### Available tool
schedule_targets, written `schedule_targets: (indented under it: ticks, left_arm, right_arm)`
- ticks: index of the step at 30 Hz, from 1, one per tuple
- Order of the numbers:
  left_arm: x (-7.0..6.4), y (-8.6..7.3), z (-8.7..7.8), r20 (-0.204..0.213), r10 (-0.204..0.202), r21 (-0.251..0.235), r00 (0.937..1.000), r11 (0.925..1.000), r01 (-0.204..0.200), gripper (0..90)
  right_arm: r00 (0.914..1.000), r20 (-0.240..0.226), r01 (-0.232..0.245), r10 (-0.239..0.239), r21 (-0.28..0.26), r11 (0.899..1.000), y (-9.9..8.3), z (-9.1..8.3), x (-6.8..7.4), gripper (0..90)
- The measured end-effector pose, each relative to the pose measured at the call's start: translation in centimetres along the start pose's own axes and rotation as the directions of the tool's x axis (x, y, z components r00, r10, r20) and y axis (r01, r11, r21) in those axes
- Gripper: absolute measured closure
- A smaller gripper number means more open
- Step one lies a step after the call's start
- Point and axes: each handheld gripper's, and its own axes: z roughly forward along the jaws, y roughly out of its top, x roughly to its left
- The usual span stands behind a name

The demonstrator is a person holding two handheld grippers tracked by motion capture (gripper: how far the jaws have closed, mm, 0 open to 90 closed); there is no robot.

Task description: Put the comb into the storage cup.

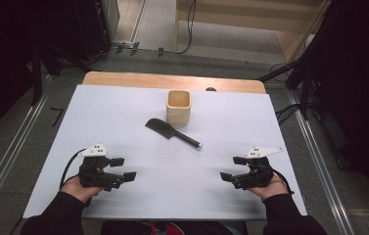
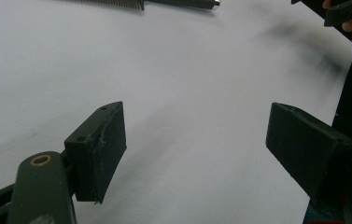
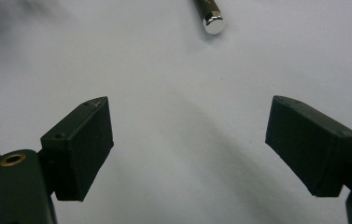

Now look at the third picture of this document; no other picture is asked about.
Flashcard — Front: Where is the dark cylinder with silver cap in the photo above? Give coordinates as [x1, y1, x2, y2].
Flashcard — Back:
[193, 0, 227, 35]

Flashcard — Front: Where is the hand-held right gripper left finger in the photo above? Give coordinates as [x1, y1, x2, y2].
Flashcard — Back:
[39, 96, 115, 203]

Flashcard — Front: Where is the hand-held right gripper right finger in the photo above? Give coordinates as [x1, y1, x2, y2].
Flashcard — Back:
[265, 95, 352, 198]

